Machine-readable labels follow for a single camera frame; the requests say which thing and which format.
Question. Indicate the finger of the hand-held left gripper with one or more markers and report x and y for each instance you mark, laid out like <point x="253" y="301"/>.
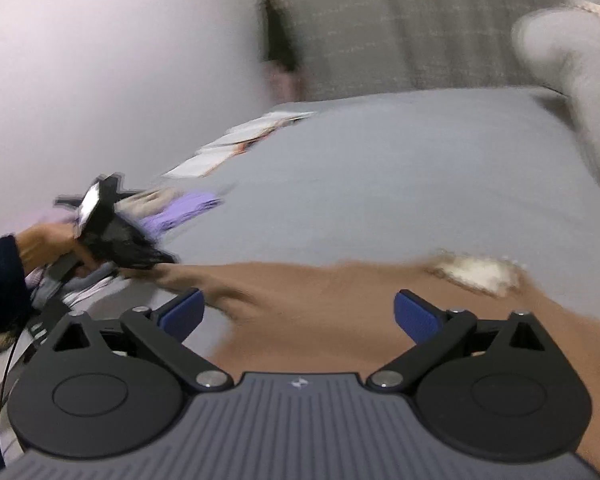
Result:
<point x="161" y="259"/>

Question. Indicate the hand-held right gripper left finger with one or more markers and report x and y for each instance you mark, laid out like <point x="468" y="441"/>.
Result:
<point x="182" y="312"/>

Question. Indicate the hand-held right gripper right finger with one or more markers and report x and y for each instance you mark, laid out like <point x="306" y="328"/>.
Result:
<point x="417" y="315"/>

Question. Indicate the brown sweater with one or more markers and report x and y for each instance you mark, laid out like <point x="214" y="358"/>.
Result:
<point x="330" y="300"/>

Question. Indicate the person's left hand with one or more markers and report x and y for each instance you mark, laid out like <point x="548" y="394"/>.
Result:
<point x="45" y="245"/>

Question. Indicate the purple cloth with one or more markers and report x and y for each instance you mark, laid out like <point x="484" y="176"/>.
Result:
<point x="185" y="207"/>

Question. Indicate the beige cloth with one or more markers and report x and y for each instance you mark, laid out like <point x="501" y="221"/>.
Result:
<point x="152" y="200"/>

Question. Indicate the white and orange folded cloth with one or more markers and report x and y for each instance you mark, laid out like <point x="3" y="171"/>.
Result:
<point x="205" y="160"/>

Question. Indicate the open white book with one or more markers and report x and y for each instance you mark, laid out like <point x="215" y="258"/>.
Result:
<point x="270" y="121"/>

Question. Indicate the pink hanging garment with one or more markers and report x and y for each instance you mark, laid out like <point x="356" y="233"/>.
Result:
<point x="282" y="85"/>

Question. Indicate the dark green hanging garment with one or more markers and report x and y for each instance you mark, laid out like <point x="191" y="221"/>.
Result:
<point x="280" y="35"/>

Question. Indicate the grey star-print curtain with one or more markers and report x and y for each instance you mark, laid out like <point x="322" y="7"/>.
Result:
<point x="405" y="25"/>

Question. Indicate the grey pillow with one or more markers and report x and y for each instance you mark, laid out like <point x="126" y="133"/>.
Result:
<point x="580" y="70"/>

